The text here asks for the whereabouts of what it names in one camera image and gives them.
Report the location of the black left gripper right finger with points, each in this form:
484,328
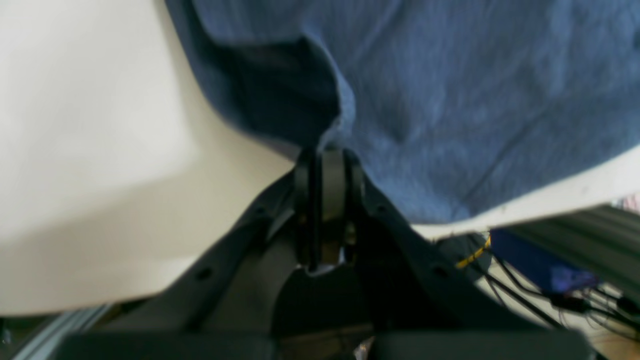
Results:
421,307

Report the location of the blue T-shirt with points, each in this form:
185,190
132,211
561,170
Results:
452,106

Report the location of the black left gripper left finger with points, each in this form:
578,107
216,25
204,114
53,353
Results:
222,307

